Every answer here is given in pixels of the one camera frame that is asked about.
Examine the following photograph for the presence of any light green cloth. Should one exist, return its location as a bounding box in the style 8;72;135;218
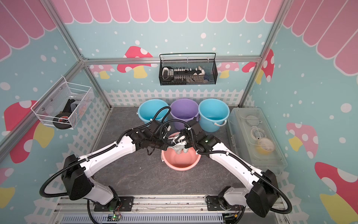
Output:
172;141;189;155

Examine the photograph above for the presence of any pink bucket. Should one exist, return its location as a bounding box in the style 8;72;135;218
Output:
161;147;201;171

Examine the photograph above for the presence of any purple bucket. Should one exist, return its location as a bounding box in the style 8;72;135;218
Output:
170;99;199;123

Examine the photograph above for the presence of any teal bucket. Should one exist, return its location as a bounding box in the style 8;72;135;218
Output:
198;99;230;133
137;99;168;124

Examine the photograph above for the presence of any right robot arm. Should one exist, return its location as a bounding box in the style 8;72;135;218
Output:
159;119;293;217

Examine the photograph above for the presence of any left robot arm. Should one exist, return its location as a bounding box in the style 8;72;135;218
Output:
39;106;171;212

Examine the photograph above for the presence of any clear plastic storage box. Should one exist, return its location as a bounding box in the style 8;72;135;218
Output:
227;108;288;176

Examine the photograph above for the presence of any white power strip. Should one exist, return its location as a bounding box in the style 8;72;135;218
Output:
160;67;206;83

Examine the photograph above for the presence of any black tape dispenser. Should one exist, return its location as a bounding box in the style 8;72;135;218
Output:
53;99;76;130

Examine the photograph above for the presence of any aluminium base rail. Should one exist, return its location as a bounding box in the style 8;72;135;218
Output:
49;195;290;224

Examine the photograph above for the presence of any black wire wall basket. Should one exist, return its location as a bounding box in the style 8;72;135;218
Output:
158;52;218;85

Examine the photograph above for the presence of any white wire wall basket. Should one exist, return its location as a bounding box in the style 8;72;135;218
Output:
31;77;95;129

